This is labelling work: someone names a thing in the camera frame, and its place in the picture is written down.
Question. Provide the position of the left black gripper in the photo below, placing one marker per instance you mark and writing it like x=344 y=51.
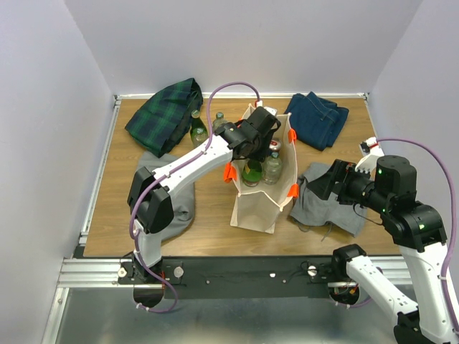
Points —
x=261 y=155

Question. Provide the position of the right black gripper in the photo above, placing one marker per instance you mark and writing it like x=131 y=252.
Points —
x=346 y=172

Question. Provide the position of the clear bottle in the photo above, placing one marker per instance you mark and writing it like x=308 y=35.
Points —
x=272 y=168
x=218 y=121
x=198 y=136

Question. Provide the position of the beige canvas tote bag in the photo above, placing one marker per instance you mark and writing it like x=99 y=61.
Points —
x=257 y=208

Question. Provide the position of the green perrier bottle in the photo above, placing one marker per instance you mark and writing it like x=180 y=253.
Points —
x=196 y=123
x=252 y=173

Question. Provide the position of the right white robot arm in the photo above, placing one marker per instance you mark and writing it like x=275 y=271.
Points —
x=416 y=228

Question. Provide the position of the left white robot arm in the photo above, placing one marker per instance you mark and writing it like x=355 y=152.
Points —
x=152 y=192

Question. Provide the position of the red soda can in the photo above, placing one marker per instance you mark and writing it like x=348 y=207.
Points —
x=275 y=145

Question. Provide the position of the right grey shorts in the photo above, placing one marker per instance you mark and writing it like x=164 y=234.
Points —
x=310 y=210

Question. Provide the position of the blue denim jeans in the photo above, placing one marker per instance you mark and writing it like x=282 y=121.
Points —
x=316 y=121

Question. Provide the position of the left grey cloth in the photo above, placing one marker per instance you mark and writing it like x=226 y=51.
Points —
x=184 y=202

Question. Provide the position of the green plaid cloth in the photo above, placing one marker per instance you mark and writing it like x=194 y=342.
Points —
x=163 y=120

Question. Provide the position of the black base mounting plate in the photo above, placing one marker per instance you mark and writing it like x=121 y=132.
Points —
x=188 y=278

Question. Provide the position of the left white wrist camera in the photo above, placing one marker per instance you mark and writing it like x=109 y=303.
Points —
x=271 y=110

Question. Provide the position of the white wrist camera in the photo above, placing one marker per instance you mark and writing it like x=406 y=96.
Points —
x=371 y=152
x=271 y=110

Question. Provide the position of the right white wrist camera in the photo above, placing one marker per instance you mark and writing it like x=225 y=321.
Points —
x=371 y=152

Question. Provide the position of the aluminium frame rail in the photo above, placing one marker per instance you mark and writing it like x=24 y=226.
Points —
x=77 y=272

